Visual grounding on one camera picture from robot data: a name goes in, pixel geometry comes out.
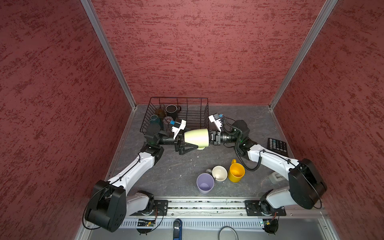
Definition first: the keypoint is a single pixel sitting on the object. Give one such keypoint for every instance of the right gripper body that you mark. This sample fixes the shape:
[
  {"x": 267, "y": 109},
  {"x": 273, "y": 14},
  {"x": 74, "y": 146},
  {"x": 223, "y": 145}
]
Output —
[{"x": 225, "y": 136}]

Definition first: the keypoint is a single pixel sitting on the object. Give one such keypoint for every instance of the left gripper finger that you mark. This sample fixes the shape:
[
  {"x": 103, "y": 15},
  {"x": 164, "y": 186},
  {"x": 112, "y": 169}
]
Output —
[
  {"x": 181, "y": 130},
  {"x": 182, "y": 147}
]

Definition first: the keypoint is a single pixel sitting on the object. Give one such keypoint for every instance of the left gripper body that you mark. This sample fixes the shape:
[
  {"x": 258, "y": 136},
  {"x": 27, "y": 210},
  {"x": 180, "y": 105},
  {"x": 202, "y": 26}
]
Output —
[{"x": 169, "y": 141}]

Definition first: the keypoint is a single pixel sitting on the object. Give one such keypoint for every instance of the light green mug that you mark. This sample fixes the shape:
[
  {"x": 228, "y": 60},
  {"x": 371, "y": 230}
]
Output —
[{"x": 198, "y": 137}]

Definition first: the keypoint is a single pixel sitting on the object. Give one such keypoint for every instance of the clear plastic cup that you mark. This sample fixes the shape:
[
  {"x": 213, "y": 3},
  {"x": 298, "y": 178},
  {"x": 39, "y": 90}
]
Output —
[{"x": 168, "y": 121}]

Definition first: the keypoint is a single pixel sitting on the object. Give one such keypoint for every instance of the black mug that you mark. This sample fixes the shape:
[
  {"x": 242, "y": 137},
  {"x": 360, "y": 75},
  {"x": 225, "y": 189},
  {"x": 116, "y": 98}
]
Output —
[{"x": 173, "y": 111}]

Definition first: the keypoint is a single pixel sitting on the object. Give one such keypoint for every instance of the teal mug white inside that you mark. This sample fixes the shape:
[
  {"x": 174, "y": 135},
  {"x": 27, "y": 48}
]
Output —
[{"x": 155, "y": 119}]

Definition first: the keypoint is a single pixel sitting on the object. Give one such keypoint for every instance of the yellow mug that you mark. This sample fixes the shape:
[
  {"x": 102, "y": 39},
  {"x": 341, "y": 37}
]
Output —
[{"x": 236, "y": 171}]

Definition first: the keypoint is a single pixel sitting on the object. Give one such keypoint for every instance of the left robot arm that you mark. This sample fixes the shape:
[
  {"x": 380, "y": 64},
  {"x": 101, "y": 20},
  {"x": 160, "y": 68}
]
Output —
[{"x": 110, "y": 203}]

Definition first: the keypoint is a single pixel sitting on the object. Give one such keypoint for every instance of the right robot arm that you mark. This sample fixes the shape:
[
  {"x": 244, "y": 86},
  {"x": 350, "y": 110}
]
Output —
[{"x": 306, "y": 186}]

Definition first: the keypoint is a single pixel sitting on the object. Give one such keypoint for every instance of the grey mug cream inside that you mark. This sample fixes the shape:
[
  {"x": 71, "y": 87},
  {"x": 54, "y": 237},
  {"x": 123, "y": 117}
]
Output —
[{"x": 219, "y": 173}]

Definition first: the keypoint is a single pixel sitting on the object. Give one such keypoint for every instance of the lavender cup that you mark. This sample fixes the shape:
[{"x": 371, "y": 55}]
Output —
[{"x": 205, "y": 183}]

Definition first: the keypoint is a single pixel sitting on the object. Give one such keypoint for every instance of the black calculator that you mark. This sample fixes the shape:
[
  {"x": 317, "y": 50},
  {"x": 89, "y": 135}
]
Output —
[{"x": 278, "y": 147}]

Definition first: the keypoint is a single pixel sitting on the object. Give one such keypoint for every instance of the grey tape dispenser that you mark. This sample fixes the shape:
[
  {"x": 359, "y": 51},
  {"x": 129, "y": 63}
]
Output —
[{"x": 276, "y": 178}]

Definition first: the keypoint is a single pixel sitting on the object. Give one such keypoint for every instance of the left corner aluminium profile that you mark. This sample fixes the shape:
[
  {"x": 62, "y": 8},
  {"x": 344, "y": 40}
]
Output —
[{"x": 97, "y": 26}]

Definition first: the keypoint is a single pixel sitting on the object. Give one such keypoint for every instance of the corner aluminium profile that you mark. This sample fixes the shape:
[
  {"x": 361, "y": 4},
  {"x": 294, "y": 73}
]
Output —
[
  {"x": 97, "y": 26},
  {"x": 313, "y": 33}
]

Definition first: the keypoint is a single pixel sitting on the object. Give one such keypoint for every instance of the right corner aluminium profile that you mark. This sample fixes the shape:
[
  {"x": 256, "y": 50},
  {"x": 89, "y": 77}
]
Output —
[{"x": 313, "y": 33}]

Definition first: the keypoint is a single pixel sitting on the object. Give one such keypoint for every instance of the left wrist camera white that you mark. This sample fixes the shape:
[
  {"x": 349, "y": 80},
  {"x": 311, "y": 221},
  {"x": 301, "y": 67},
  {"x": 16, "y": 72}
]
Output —
[{"x": 177, "y": 125}]

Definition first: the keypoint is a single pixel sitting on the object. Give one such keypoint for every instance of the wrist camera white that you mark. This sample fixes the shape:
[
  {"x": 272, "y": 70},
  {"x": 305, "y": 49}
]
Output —
[
  {"x": 177, "y": 125},
  {"x": 217, "y": 120}
]

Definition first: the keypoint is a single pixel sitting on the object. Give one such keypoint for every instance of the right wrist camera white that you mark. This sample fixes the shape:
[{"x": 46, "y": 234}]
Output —
[{"x": 217, "y": 120}]

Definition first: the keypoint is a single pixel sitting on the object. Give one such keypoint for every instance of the black wire dish rack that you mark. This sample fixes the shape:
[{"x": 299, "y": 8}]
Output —
[{"x": 195, "y": 111}]

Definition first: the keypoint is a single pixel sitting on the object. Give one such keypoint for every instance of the front aluminium rail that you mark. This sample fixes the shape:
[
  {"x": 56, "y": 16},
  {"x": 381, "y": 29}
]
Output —
[{"x": 225, "y": 208}]

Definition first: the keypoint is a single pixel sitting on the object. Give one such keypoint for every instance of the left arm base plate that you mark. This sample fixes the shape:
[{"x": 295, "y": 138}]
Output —
[{"x": 160, "y": 207}]

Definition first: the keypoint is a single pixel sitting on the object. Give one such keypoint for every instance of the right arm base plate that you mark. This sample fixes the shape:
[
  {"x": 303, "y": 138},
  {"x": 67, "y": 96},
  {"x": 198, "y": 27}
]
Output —
[{"x": 262, "y": 209}]

